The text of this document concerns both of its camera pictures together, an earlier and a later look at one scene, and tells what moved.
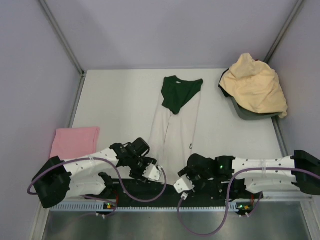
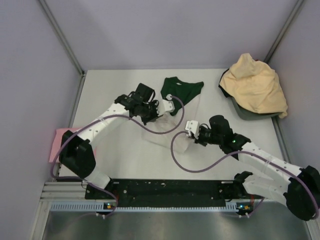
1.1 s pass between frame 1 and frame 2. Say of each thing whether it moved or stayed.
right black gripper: moved
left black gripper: moved
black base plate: stayed
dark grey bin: stayed
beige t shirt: stayed
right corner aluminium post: stayed
